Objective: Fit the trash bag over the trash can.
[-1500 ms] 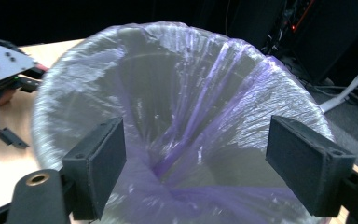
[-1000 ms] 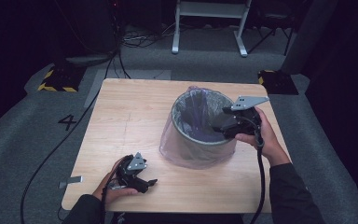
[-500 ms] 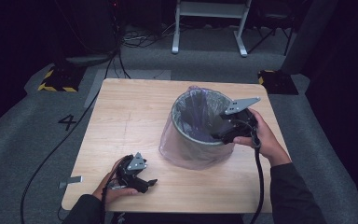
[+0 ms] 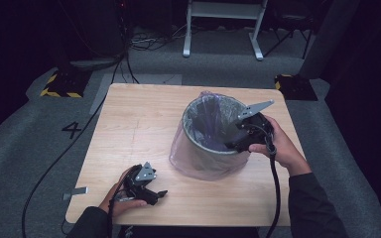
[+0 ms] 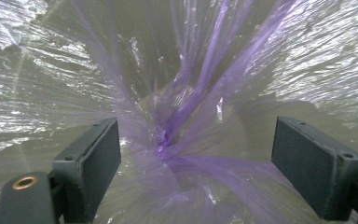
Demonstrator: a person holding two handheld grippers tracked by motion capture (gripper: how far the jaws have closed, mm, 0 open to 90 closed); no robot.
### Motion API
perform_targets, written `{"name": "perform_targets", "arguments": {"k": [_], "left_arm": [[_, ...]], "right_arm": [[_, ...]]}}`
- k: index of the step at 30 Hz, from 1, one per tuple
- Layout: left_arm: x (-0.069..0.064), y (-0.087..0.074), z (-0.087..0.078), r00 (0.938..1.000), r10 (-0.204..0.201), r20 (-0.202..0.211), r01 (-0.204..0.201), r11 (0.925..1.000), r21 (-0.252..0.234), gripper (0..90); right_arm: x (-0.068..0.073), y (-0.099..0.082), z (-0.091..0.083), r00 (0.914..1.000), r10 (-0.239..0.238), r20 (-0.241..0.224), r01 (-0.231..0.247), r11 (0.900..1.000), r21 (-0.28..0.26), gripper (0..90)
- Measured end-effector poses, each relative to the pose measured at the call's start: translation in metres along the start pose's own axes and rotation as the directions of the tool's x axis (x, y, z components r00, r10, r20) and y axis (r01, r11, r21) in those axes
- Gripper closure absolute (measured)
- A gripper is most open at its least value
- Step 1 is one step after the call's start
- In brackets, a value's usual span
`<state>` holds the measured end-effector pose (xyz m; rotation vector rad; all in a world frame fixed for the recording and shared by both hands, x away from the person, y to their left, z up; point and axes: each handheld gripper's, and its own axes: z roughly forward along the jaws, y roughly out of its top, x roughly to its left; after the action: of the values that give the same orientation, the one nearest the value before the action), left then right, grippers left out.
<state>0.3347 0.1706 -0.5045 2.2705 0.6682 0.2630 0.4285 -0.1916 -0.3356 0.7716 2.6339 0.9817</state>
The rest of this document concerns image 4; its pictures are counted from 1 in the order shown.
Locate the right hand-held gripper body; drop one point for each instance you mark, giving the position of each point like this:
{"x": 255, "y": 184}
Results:
{"x": 256, "y": 130}

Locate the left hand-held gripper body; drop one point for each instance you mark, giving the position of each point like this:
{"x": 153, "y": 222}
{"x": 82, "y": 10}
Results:
{"x": 139, "y": 186}

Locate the green plastic bin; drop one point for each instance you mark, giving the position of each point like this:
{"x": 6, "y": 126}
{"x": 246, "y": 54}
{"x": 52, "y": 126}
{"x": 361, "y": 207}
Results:
{"x": 211, "y": 163}

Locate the purple plastic bag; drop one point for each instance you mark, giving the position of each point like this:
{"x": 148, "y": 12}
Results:
{"x": 178, "y": 160}

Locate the person's left hand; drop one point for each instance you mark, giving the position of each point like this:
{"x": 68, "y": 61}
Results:
{"x": 115, "y": 203}

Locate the person's right hand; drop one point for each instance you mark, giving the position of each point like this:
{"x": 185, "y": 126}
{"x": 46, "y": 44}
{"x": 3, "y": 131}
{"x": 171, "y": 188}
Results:
{"x": 286, "y": 148}

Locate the black yellow striped base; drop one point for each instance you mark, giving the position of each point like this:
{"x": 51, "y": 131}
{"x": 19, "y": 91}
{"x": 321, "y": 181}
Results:
{"x": 64, "y": 84}
{"x": 296, "y": 87}

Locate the black tripod stand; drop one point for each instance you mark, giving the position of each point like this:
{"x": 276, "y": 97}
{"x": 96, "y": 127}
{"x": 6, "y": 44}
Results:
{"x": 291, "y": 23}

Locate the grey upright column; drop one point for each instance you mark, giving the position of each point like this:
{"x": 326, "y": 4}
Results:
{"x": 327, "y": 39}

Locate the dark equipment stand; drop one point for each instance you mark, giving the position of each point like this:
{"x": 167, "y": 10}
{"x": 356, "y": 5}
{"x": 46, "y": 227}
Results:
{"x": 96, "y": 33}

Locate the grey metal table bracket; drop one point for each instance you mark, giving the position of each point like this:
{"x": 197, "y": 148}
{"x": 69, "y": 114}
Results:
{"x": 77, "y": 191}

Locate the white metal stand frame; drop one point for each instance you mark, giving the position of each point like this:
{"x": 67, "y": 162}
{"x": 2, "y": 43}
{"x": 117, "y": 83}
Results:
{"x": 223, "y": 10}

